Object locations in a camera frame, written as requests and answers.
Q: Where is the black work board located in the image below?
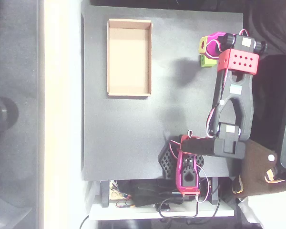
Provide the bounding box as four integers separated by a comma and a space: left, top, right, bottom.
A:
81, 4, 244, 182

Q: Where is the black hanging cable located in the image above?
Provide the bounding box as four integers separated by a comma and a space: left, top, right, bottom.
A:
80, 214, 90, 229

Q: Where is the beige perforated part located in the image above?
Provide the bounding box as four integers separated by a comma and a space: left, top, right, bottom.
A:
109, 181, 123, 201

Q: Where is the white shelf board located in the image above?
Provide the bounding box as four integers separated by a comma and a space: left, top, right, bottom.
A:
88, 202, 235, 221

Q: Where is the shallow cardboard box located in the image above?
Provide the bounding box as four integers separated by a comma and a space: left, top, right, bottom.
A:
106, 18, 153, 98

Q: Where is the black looped cable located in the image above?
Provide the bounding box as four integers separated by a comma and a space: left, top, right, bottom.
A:
157, 198, 221, 219

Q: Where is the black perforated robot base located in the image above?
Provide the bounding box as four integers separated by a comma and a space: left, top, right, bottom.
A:
157, 144, 205, 179

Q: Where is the small green cube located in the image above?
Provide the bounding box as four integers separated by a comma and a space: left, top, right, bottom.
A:
200, 54, 218, 68

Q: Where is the white plastic bag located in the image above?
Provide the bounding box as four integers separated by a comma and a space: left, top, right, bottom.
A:
235, 183, 286, 229

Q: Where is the black cylindrical object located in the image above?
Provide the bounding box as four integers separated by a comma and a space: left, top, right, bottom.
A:
0, 95, 20, 148

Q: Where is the small wired circuit board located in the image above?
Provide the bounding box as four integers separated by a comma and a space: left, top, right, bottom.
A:
115, 200, 136, 208

